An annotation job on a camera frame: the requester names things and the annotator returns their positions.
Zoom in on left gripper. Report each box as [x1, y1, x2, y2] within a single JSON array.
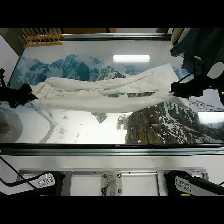
[[8, 82, 39, 109]]

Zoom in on white sweatshirt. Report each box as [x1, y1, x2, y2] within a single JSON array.
[[30, 63, 192, 114]]

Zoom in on black cable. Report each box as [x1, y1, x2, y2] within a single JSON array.
[[0, 155, 38, 190]]

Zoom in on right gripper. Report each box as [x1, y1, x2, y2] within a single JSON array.
[[170, 81, 203, 99]]

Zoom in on orange wooden rack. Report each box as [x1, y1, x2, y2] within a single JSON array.
[[21, 28, 65, 48]]

